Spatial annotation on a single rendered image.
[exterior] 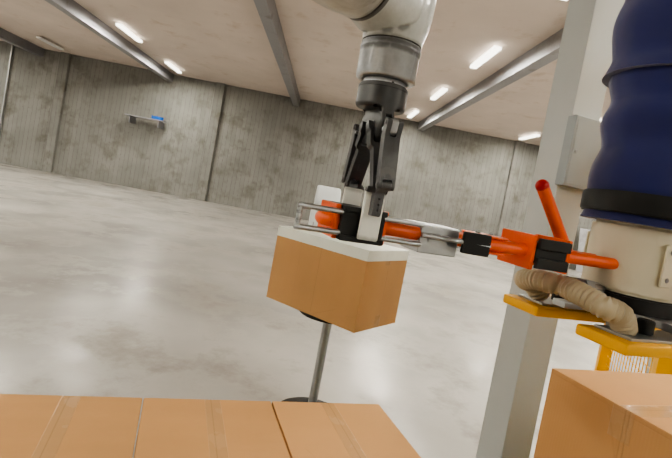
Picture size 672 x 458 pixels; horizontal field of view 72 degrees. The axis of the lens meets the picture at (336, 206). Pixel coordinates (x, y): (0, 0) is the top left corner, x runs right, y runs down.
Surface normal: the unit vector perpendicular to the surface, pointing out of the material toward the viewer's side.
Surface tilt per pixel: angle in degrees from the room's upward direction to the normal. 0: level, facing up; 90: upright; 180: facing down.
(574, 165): 90
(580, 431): 90
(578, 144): 90
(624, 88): 108
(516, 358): 90
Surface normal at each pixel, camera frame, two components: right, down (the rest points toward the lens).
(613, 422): -0.93, -0.16
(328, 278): -0.59, -0.08
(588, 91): 0.31, 0.10
